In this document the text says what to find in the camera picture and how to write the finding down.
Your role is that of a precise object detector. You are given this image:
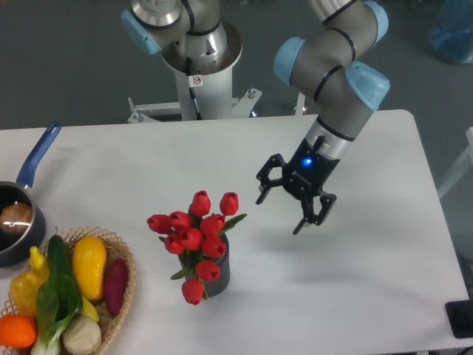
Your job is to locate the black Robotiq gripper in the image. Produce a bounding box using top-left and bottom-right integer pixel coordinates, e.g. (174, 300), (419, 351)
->
(256, 137), (339, 235)

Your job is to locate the red tulip bouquet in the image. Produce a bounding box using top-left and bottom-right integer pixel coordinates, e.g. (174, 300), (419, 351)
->
(146, 190), (248, 306)

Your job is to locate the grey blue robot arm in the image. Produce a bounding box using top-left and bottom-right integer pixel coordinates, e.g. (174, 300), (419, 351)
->
(121, 1), (389, 226)

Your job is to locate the dark grey ribbed vase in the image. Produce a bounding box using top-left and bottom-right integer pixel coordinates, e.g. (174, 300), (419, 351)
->
(177, 217), (232, 305)

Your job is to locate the black device at edge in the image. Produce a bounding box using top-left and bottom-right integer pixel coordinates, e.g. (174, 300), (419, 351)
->
(445, 300), (473, 339)

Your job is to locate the purple sweet potato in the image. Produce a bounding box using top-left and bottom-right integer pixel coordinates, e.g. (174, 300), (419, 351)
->
(103, 258), (129, 316)

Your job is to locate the blue transparent container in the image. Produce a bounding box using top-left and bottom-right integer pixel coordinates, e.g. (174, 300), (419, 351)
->
(429, 0), (472, 64)

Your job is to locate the yellow squash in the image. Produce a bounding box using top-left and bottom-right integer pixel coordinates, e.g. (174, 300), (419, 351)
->
(72, 236), (106, 301)

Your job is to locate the woven wicker basket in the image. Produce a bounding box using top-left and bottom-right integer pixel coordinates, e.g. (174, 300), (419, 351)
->
(0, 226), (137, 355)

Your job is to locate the yellow banana tip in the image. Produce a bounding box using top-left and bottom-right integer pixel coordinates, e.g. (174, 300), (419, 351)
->
(81, 297), (100, 322)

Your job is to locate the dark green cucumber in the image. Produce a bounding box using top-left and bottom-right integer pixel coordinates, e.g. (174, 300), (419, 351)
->
(47, 234), (74, 280)

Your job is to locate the beige garlic bulb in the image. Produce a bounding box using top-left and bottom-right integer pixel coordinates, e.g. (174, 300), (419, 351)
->
(63, 316), (101, 355)

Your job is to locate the green bok choy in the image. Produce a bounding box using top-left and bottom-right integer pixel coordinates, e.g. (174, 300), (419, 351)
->
(31, 273), (82, 354)

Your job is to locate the small yellow pepper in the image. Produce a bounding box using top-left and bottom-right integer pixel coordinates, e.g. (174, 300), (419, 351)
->
(30, 246), (50, 281)

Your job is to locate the brown bun in saucepan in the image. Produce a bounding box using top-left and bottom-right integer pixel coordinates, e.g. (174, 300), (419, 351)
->
(1, 203), (33, 234)

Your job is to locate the yellow bell pepper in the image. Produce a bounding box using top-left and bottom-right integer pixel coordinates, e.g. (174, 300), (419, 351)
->
(10, 271), (44, 318)

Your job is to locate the orange fruit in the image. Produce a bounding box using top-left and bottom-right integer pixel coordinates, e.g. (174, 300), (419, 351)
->
(1, 314), (37, 348)

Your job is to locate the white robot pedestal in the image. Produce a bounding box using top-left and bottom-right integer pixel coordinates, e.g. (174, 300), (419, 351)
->
(129, 19), (262, 124)

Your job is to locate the black cable on pedestal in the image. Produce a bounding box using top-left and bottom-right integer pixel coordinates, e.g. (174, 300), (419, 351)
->
(186, 57), (203, 121)

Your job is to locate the white frame at right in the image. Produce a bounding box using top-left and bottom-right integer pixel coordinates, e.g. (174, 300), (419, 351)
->
(437, 127), (472, 200)

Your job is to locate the blue handled saucepan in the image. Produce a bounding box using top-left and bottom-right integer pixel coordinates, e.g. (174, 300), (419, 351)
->
(1, 121), (62, 267)

